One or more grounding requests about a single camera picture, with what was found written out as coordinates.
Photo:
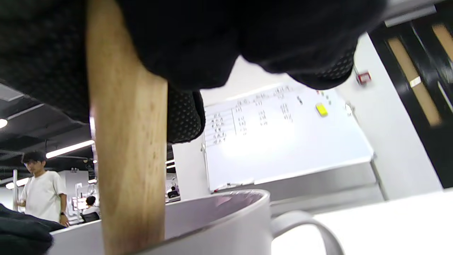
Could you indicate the person's left hand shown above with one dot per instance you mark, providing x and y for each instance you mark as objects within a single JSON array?
[{"x": 21, "y": 233}]

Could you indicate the red wall alarm box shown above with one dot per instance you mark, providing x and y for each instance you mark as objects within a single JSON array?
[{"x": 363, "y": 78}]

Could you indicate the black door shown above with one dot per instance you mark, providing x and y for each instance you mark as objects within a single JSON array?
[{"x": 393, "y": 88}]

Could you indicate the person's right hand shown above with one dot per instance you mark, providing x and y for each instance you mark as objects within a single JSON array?
[{"x": 247, "y": 28}]

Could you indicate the red marker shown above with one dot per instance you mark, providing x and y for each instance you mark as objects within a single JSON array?
[{"x": 219, "y": 188}]

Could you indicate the grey salad bowl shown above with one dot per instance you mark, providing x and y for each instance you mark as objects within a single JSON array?
[{"x": 230, "y": 230}]

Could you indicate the whiteboard on metal stand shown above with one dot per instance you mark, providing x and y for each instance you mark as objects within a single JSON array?
[{"x": 283, "y": 148}]

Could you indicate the yellow whiteboard magnet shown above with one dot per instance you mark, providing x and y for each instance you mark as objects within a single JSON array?
[{"x": 321, "y": 109}]

